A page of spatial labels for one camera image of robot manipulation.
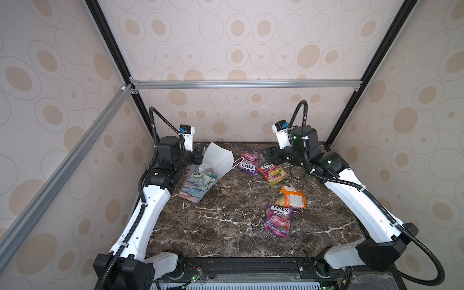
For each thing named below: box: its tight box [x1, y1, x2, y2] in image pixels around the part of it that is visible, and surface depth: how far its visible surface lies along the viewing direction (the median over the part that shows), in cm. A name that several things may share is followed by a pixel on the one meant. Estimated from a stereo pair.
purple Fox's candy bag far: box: [238, 149, 260, 176], surface depth 108 cm
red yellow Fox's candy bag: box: [257, 162, 288, 186], surface depth 102 cm
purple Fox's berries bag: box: [264, 204, 294, 239], surface depth 86 cm
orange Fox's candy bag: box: [274, 185, 307, 210], surface depth 93 cm
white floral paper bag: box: [178, 141, 245, 203], surface depth 85 cm
